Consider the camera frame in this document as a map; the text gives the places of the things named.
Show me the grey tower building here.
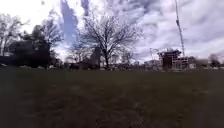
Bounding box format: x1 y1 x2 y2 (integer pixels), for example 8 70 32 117
89 46 103 70

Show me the dark clump of trees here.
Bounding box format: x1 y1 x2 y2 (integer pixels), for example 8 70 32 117
0 13 64 69

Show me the large bare tree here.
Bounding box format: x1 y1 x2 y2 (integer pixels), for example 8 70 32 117
70 12 144 70

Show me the tall construction crane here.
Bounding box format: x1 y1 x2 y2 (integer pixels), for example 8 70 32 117
173 0 186 58

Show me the distant row of trees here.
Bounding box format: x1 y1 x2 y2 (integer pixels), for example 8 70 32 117
195 53 224 70

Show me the building under construction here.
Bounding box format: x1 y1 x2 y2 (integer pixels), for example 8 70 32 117
157 48 197 71

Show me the patchy grass field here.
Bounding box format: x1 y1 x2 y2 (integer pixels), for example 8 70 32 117
0 65 224 128

